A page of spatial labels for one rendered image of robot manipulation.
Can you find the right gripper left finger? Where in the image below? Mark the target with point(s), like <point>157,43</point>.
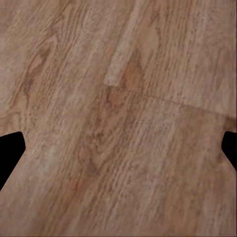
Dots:
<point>12,147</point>

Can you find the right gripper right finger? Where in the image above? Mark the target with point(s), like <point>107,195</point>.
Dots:
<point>229,147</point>

